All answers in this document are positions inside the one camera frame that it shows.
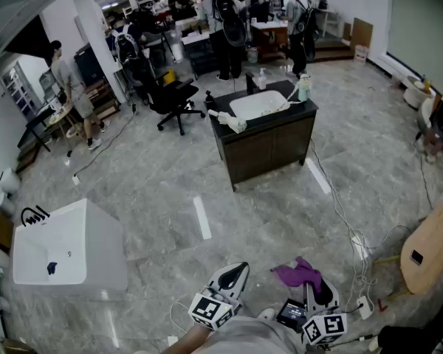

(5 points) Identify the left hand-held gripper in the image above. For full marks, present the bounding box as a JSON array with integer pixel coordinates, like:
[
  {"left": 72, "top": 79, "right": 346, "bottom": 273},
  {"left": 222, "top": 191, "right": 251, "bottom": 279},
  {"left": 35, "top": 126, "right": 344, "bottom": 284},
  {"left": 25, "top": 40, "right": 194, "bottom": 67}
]
[{"left": 188, "top": 262, "right": 251, "bottom": 331}]

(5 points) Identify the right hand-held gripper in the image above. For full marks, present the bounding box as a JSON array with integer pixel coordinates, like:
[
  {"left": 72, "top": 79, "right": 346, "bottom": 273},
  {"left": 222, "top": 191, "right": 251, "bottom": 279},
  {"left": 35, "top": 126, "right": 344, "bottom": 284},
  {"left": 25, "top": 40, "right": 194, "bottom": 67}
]
[{"left": 301, "top": 277, "right": 349, "bottom": 347}]

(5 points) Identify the purple cloth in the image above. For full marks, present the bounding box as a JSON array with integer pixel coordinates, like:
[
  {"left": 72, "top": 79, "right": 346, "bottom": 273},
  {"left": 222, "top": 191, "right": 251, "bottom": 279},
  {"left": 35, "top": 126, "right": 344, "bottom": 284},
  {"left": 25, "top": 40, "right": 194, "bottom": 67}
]
[{"left": 269, "top": 255, "right": 324, "bottom": 295}]

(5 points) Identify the person's left forearm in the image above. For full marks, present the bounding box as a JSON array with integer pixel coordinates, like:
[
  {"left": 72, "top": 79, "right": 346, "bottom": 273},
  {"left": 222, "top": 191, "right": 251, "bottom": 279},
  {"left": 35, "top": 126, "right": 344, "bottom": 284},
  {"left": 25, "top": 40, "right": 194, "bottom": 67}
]
[{"left": 159, "top": 322, "right": 212, "bottom": 354}]

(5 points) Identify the dark wooden sink cabinet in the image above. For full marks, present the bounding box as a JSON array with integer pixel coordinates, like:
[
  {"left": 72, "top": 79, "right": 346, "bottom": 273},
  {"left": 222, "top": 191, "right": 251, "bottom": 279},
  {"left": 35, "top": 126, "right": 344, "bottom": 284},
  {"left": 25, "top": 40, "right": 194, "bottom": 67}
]
[{"left": 203, "top": 79, "right": 320, "bottom": 192}]

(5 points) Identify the brown wooden cabinet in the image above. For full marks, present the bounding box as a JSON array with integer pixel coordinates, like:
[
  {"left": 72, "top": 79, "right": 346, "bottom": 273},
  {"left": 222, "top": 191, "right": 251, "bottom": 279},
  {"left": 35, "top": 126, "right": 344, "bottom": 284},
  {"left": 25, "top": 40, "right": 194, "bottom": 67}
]
[{"left": 250, "top": 21, "right": 289, "bottom": 65}]

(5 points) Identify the black screen device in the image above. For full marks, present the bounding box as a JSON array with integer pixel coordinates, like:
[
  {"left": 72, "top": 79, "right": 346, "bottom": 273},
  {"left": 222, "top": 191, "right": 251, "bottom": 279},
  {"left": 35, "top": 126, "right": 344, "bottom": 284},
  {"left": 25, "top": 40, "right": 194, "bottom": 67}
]
[{"left": 275, "top": 298, "right": 308, "bottom": 334}]

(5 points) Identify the white power strip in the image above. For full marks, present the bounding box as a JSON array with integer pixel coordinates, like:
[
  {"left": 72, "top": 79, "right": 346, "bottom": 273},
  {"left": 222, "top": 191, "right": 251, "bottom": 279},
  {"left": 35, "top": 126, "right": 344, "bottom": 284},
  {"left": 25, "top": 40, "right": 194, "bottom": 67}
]
[{"left": 355, "top": 295, "right": 374, "bottom": 321}]

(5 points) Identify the person's white shirt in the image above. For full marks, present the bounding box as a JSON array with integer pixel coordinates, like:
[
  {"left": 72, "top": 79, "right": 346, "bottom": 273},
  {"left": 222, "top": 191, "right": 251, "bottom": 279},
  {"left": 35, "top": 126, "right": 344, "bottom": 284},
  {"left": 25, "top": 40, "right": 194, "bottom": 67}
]
[{"left": 201, "top": 315, "right": 311, "bottom": 354}]

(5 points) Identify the black bag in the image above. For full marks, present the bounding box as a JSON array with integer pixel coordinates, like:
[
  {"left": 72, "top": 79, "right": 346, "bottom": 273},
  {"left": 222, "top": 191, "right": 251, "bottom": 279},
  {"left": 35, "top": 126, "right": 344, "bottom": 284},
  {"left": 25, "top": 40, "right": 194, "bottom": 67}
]
[{"left": 377, "top": 324, "right": 443, "bottom": 354}]

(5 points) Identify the white crumpled towel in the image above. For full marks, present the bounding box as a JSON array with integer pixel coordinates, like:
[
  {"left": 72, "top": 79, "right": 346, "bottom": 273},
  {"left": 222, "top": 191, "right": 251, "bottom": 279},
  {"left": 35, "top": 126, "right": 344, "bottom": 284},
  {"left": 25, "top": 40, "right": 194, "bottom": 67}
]
[{"left": 207, "top": 108, "right": 248, "bottom": 135}]

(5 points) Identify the white sink basin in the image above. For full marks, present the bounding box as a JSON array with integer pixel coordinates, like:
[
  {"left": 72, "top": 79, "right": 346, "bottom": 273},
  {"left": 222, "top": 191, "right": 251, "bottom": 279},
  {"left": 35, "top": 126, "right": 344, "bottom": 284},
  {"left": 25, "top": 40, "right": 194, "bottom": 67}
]
[{"left": 228, "top": 89, "right": 292, "bottom": 122}]

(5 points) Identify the black office chair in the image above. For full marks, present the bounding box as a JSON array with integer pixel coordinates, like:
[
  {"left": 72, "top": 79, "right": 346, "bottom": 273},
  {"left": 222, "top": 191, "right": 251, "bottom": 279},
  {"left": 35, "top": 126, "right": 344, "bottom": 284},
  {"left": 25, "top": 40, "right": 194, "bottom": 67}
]
[{"left": 146, "top": 70, "right": 207, "bottom": 136}]

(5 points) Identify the black curved faucet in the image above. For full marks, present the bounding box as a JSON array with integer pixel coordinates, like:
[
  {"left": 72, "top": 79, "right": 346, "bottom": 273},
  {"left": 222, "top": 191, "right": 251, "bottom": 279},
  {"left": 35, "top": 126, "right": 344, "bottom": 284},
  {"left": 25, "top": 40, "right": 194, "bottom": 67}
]
[{"left": 20, "top": 205, "right": 52, "bottom": 228}]

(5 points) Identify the light green cartoon bottle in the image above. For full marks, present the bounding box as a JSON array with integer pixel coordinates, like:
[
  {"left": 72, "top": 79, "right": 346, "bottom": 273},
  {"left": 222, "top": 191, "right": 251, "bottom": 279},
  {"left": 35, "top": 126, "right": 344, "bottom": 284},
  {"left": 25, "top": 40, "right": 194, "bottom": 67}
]
[{"left": 297, "top": 73, "right": 314, "bottom": 103}]

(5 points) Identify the white pouf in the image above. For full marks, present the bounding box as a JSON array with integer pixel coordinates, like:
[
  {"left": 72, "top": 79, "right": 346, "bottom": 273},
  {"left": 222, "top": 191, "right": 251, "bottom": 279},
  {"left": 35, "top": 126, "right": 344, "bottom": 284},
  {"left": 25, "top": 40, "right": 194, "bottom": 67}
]
[
  {"left": 416, "top": 97, "right": 441, "bottom": 132},
  {"left": 402, "top": 75, "right": 436, "bottom": 110}
]

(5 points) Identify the wooden step shelf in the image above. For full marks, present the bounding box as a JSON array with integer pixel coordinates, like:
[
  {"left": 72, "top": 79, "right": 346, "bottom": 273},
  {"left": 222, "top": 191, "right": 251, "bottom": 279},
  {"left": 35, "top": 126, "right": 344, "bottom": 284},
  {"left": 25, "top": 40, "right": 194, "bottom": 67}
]
[{"left": 83, "top": 79, "right": 122, "bottom": 122}]

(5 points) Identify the black shelf trolley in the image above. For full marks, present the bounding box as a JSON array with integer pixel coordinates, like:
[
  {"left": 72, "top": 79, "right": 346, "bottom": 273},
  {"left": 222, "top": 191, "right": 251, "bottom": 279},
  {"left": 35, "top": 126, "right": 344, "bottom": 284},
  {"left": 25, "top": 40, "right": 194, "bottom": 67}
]
[{"left": 182, "top": 31, "right": 218, "bottom": 80}]

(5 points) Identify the round wooden side table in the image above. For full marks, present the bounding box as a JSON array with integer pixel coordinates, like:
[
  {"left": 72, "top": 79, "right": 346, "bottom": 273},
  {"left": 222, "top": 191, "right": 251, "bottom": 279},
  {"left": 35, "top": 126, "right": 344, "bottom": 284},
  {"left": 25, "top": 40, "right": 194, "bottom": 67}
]
[{"left": 48, "top": 103, "right": 83, "bottom": 150}]

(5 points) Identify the silver cylinder bin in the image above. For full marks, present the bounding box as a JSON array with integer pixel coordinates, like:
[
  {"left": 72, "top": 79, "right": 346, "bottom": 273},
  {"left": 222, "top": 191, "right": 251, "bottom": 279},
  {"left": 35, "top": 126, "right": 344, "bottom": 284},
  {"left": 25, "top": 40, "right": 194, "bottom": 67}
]
[{"left": 168, "top": 30, "right": 186, "bottom": 64}]

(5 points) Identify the white crate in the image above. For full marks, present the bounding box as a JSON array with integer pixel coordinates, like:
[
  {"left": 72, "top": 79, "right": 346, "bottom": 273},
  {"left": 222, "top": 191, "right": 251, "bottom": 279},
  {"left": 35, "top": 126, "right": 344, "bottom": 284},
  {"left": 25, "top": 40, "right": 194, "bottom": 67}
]
[{"left": 353, "top": 44, "right": 371, "bottom": 64}]

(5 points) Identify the wooden platform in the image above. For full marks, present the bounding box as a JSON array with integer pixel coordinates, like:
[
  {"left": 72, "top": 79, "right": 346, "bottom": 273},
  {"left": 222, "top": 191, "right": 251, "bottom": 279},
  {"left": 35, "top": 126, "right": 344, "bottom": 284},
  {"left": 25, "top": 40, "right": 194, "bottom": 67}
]
[{"left": 312, "top": 38, "right": 356, "bottom": 63}]

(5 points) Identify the black desk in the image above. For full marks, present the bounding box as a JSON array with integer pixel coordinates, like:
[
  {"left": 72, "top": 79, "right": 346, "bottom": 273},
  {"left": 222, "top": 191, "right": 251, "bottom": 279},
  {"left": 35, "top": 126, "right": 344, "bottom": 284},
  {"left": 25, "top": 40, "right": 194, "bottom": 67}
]
[{"left": 16, "top": 103, "right": 66, "bottom": 158}]

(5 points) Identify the cardboard panel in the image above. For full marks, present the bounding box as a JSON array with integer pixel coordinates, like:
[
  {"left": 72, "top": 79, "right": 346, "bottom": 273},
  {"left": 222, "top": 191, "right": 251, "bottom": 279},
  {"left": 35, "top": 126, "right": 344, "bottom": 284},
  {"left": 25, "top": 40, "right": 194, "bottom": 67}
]
[{"left": 349, "top": 16, "right": 374, "bottom": 51}]

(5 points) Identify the long white cable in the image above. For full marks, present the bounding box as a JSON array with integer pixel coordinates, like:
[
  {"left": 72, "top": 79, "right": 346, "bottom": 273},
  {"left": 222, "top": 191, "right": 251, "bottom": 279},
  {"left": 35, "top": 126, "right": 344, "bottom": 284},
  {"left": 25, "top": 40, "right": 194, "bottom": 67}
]
[{"left": 309, "top": 136, "right": 414, "bottom": 311}]

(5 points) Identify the long black cable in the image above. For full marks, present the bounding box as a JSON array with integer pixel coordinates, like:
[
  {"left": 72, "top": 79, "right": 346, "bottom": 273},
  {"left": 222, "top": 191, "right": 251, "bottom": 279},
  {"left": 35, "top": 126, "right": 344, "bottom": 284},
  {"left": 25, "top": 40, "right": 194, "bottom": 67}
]
[{"left": 72, "top": 103, "right": 138, "bottom": 178}]

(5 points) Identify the patterned white strap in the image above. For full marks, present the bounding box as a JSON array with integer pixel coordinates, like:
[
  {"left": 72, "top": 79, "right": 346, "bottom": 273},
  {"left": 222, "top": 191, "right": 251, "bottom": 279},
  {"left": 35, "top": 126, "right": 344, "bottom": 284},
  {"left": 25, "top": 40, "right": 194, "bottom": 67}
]
[{"left": 276, "top": 88, "right": 303, "bottom": 112}]

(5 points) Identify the large grey wall panel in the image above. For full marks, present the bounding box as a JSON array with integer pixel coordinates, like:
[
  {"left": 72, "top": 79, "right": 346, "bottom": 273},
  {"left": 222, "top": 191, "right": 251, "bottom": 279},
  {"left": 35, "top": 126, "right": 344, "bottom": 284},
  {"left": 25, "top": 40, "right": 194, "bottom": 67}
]
[{"left": 385, "top": 0, "right": 443, "bottom": 95}]

